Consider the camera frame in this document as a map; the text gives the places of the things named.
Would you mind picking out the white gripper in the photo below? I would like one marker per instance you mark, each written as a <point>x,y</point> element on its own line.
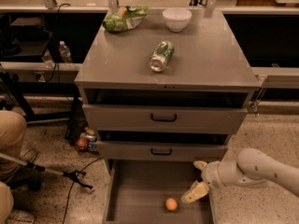
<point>210,174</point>

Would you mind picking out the orange fruit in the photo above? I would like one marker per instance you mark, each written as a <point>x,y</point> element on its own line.
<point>171,204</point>

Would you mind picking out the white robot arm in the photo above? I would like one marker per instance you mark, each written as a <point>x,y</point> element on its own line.
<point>251,168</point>

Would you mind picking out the grey open bottom drawer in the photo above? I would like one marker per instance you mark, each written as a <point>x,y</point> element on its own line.
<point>138,191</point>

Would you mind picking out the grey middle drawer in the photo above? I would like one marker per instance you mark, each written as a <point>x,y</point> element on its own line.
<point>145,151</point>

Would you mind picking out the grey drawer cabinet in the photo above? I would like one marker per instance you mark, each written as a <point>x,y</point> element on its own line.
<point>208,69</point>

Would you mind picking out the grey top drawer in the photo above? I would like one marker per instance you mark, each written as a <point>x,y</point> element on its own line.
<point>164,119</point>

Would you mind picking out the silver can on floor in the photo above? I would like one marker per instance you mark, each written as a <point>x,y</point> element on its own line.
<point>91,138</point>

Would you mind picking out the red apple on floor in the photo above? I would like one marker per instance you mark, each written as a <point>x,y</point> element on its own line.
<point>82,143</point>

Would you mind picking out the grabber reacher tool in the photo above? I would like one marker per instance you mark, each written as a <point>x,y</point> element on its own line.
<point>71,175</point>

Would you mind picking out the green soda can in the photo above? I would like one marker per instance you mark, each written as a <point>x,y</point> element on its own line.
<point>160,57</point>

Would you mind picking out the white bowl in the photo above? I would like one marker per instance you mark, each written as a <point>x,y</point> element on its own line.
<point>176,18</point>

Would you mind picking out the grey sneaker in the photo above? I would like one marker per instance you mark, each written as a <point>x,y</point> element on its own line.
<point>28,156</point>

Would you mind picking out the green chip bag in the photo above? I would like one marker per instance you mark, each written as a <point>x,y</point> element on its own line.
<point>124,18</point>

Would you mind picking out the clear water bottle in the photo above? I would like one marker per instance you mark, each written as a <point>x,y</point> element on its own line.
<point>65,52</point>
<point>47,59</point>

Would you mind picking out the person leg beige trousers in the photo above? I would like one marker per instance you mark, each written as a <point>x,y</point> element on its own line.
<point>12,132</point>

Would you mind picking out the person knee beige trousers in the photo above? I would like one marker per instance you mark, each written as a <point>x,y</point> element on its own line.
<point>6,202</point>

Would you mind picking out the black side table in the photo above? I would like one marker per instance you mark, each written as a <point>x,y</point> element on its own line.
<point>23,43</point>

